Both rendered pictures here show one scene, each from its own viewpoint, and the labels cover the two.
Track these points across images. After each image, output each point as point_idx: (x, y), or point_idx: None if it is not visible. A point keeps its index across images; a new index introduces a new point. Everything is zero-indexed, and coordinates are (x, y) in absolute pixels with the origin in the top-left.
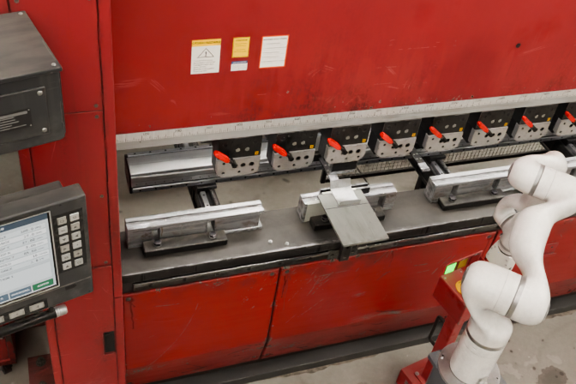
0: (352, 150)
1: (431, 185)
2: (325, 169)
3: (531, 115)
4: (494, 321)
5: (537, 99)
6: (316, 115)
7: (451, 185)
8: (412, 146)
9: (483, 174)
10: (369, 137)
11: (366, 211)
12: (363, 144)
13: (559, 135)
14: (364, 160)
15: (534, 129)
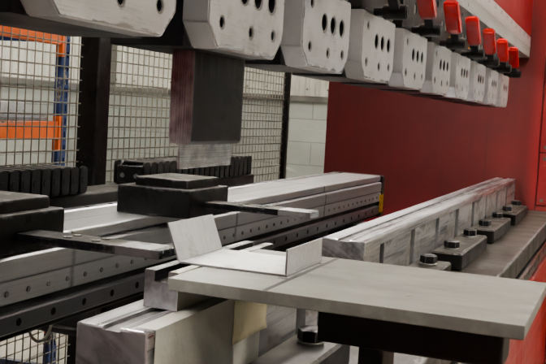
0: None
1: (343, 256)
2: (82, 241)
3: (439, 15)
4: None
5: None
6: None
7: (379, 242)
8: (348, 37)
9: (388, 223)
10: (82, 217)
11: (372, 267)
12: None
13: (456, 94)
14: (106, 287)
15: (464, 41)
